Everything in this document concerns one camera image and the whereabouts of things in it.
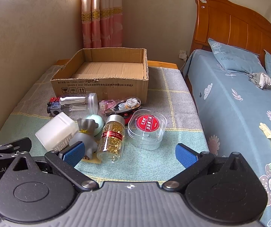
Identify white plastic bottle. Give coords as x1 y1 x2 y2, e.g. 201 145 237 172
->
35 112 78 151

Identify grey cartoon figurine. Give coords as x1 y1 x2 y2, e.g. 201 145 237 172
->
69 118 98 159

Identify clear bottle yellow capsules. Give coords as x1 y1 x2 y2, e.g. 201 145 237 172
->
97 114 125 163

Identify clear jar red label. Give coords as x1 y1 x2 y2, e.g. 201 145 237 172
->
128 109 167 151

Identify large clear plastic jar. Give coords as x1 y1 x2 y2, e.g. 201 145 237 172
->
59 92 98 114

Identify clear correction tape dispenser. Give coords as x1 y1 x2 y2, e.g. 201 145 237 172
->
104 96 142 116

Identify red toy car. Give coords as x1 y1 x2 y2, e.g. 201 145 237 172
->
122 110 136 126

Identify mint green round case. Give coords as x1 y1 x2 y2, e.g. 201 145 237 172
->
85 114 104 137

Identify grey green checked blanket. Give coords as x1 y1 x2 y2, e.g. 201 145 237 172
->
0 66 208 182

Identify open cardboard box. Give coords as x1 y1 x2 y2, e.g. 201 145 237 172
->
50 47 149 103

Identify crumpled grey cloth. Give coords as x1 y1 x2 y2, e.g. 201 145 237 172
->
249 72 271 90

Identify blue pillow near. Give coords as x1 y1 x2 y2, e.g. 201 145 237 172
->
208 38 266 74

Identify wooden bed headboard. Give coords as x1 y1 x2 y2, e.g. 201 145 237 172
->
190 0 271 66

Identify pink curtain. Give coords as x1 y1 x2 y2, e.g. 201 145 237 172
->
81 0 123 48

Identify white wall socket charger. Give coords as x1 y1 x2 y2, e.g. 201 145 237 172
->
178 50 188 62

